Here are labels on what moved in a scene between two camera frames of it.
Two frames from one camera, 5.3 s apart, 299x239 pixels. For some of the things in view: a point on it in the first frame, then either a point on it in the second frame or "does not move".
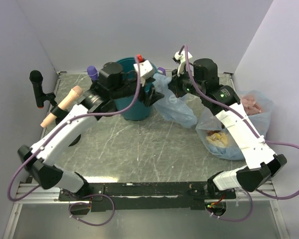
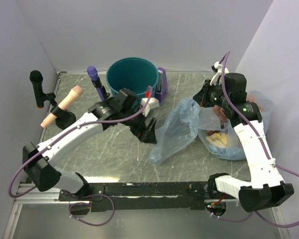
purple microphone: (92, 71) does not move
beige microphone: (74, 93) does not move
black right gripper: (174, 84) to (202, 96)
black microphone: (36, 77) does not move
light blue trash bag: (181, 111) to (180, 129)
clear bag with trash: (215, 138) does not move
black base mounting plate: (176, 195) does not move
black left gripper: (150, 98) to (140, 132)
